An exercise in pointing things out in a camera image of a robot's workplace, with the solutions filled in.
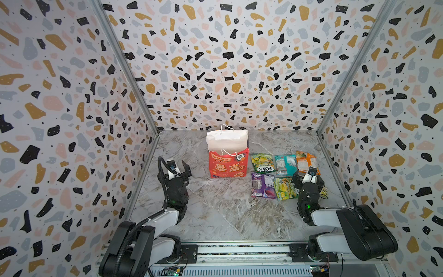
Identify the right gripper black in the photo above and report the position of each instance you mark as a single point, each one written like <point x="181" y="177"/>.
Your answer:
<point x="297" y="178"/>

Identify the circuit board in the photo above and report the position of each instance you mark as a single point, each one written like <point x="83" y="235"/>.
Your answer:
<point x="319" y="271"/>
<point x="171" y="272"/>

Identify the purple snack packet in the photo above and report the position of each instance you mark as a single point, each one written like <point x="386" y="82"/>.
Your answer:
<point x="263" y="186"/>

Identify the right circuit board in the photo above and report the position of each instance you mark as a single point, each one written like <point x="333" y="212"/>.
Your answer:
<point x="319" y="271"/>

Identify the yellow green snack packet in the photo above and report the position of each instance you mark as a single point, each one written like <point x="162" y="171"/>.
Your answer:
<point x="286" y="190"/>

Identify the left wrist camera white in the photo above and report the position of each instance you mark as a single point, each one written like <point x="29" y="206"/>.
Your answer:
<point x="172" y="167"/>

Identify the left corner aluminium post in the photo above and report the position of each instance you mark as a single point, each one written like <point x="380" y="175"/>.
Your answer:
<point x="120" y="56"/>

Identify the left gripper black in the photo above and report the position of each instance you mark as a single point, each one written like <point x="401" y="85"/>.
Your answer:
<point x="186" y="174"/>

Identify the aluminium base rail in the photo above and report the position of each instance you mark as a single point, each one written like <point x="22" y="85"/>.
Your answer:
<point x="264" y="259"/>

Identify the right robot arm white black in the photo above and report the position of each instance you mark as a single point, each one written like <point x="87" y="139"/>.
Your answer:
<point x="359" y="230"/>

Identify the teal snack packet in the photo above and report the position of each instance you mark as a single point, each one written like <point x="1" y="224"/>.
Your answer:
<point x="286" y="165"/>

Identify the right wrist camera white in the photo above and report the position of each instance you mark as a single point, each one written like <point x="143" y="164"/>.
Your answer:
<point x="310" y="176"/>

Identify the left circuit board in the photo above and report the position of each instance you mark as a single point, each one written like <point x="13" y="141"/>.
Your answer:
<point x="171" y="272"/>

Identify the right corner aluminium post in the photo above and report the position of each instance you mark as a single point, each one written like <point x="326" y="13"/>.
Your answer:
<point x="382" y="16"/>

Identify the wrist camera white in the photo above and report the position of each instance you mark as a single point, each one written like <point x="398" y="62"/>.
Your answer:
<point x="172" y="167"/>
<point x="310" y="176"/>

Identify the corner aluminium post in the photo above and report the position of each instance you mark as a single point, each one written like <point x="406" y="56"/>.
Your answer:
<point x="382" y="16"/>
<point x="120" y="56"/>

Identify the red paper gift bag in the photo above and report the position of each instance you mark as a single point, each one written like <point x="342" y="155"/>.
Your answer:
<point x="228" y="152"/>

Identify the orange snack packet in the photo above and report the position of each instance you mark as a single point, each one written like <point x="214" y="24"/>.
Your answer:
<point x="305" y="161"/>

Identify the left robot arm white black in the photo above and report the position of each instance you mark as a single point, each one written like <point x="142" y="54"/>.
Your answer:
<point x="137" y="246"/>

